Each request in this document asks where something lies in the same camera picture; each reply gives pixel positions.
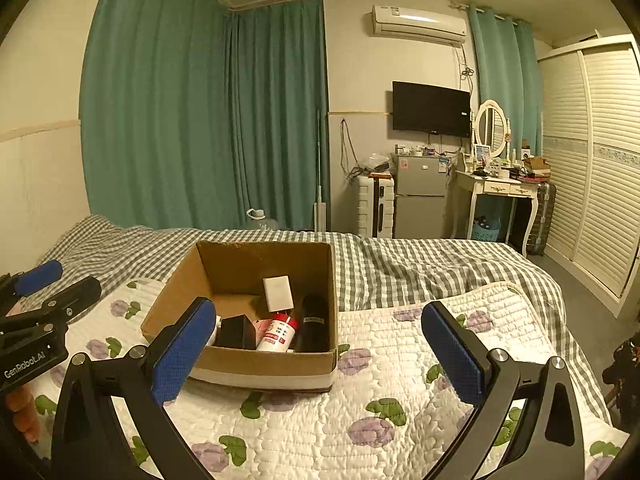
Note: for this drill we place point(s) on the white air conditioner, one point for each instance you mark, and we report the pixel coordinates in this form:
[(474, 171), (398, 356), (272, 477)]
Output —
[(420, 22)]

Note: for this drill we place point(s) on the blue plastic basket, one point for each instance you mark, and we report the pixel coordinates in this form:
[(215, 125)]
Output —
[(486, 231)]

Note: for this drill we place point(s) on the clear plastic bag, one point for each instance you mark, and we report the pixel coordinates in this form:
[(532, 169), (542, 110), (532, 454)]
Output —
[(374, 161)]

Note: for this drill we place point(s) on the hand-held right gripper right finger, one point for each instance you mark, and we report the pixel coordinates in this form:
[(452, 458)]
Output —
[(452, 355)]

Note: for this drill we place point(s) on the white charger adapter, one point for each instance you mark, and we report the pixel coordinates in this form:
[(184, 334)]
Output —
[(277, 294)]

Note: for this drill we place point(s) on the white oval mirror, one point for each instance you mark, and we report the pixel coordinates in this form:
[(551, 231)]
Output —
[(491, 127)]

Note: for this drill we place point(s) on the dark suitcase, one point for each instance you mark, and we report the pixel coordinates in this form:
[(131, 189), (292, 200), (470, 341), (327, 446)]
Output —
[(542, 217)]

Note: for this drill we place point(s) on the brown cardboard box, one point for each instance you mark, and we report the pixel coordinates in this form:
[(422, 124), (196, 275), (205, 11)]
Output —
[(260, 365)]

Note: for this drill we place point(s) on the white floral quilt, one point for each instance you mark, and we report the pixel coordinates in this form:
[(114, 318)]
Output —
[(380, 410)]

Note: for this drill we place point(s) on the grey checked bedsheet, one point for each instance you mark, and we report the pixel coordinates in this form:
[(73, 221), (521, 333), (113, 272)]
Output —
[(425, 270)]

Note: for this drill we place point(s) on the white bottle with red label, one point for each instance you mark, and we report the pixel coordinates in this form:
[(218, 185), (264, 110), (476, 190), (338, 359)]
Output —
[(277, 332)]

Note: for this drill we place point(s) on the green corner curtain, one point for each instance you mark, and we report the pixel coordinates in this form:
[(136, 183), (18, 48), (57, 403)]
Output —
[(280, 110)]

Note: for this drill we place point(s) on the black wall television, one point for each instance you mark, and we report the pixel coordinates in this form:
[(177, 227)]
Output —
[(430, 108)]

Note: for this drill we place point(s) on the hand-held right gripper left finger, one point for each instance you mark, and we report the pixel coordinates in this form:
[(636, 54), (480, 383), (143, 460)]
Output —
[(182, 355)]

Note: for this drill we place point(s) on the wide green curtain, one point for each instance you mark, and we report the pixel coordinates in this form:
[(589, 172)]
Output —
[(155, 110)]

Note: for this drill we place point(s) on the white dressing table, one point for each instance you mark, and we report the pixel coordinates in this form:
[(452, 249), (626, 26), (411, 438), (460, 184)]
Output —
[(500, 187)]

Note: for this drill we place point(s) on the small white box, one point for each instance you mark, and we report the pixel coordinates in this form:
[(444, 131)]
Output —
[(217, 327)]

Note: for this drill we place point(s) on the person's left hand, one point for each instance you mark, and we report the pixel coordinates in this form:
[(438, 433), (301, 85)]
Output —
[(22, 410)]

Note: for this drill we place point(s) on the white louvred wardrobe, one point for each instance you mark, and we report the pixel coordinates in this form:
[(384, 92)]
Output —
[(595, 170)]

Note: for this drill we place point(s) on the black remote control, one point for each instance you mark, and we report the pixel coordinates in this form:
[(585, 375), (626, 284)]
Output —
[(312, 330)]

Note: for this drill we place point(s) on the clear water jug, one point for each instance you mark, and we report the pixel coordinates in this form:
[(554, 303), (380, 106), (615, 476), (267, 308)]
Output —
[(260, 221)]

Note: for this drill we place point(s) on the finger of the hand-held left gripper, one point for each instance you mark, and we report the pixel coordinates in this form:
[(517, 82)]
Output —
[(37, 276), (70, 296)]

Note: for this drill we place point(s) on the white suitcase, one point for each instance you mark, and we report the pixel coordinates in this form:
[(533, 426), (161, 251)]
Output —
[(370, 207)]

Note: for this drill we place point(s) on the silver small fridge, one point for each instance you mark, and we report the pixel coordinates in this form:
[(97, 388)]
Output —
[(420, 195)]

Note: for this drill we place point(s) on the small open cardboard box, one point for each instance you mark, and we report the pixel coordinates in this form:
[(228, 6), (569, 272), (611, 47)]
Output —
[(536, 164)]

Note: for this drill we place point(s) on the small photo frame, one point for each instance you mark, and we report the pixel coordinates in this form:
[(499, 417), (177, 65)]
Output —
[(482, 152)]

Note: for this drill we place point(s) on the small black box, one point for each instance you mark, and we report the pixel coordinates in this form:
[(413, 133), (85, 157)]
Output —
[(235, 332)]

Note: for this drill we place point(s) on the narrow green curtain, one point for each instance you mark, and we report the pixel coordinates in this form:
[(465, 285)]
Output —
[(505, 70)]

